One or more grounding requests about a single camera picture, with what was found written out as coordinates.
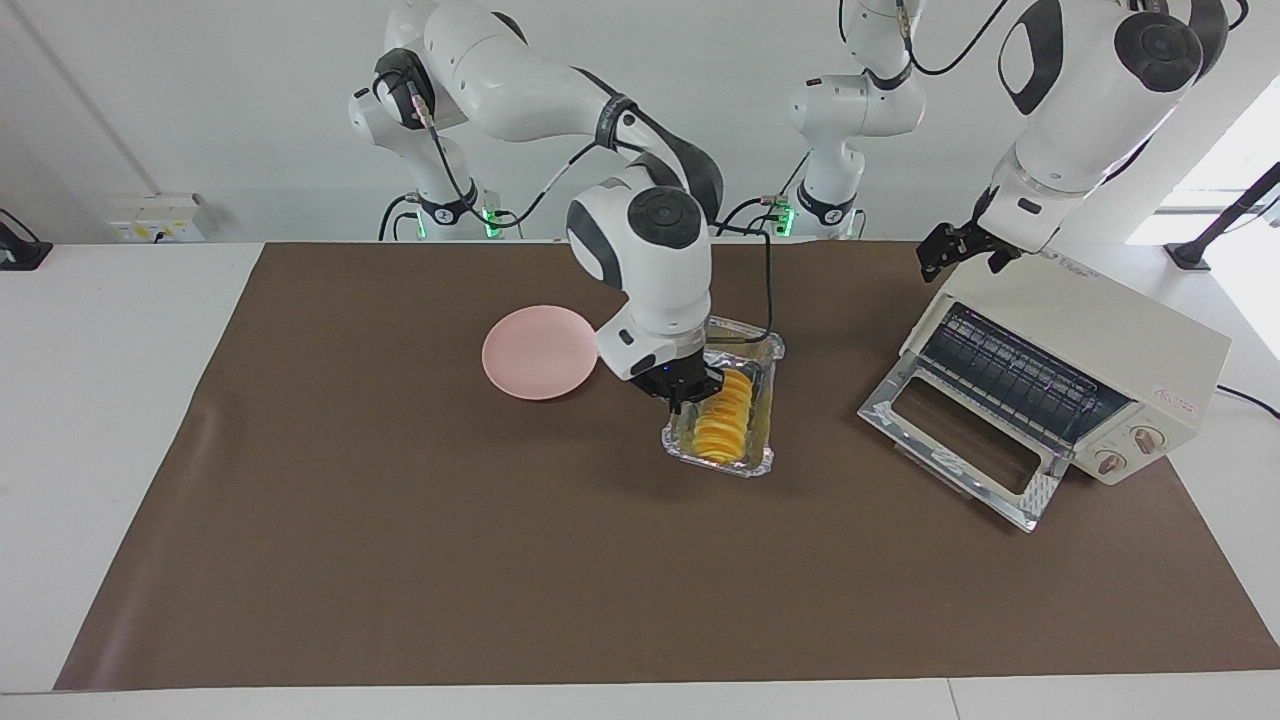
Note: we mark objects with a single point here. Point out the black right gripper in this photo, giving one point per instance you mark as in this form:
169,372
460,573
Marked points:
675,380

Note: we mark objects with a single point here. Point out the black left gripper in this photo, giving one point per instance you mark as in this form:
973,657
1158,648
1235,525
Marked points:
965,240

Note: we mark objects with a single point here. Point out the sliced yellow bread loaf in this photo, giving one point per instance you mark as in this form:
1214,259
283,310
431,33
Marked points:
722,425

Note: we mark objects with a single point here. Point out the aluminium foil tray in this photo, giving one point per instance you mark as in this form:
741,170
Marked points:
765,400

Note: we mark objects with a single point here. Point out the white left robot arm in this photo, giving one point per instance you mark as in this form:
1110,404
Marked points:
1080,110

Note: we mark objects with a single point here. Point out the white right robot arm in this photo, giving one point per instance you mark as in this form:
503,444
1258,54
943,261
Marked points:
650,260

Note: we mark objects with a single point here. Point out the glass oven door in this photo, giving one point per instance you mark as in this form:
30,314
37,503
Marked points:
890,410

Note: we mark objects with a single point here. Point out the cream toaster oven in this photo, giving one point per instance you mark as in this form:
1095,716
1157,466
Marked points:
1120,330

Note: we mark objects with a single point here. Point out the beige oven knob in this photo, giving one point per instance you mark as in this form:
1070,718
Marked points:
1145,440
1110,462

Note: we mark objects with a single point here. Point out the pink round plate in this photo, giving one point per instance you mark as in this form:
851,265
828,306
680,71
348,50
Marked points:
540,352

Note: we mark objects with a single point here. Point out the brown table mat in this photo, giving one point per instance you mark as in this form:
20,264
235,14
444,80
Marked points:
600,580

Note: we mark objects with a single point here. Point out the black stand with pole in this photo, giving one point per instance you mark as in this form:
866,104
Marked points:
1190,255

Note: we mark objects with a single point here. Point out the black stand foot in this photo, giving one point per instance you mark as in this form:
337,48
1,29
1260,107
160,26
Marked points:
25,255

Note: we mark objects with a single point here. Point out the white wall socket box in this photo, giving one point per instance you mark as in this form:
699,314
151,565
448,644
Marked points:
160,220

